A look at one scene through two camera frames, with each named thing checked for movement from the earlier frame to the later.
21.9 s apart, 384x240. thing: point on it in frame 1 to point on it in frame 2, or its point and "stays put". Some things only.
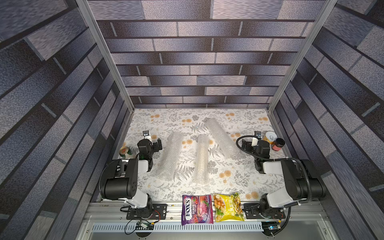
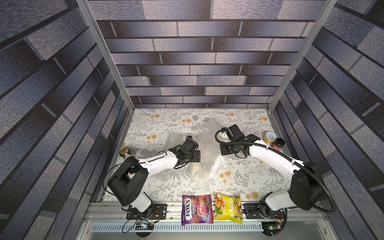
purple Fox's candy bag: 197,209 stays put
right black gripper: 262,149 to 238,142
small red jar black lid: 278,144 stays put
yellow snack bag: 228,208 stays put
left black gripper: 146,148 to 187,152
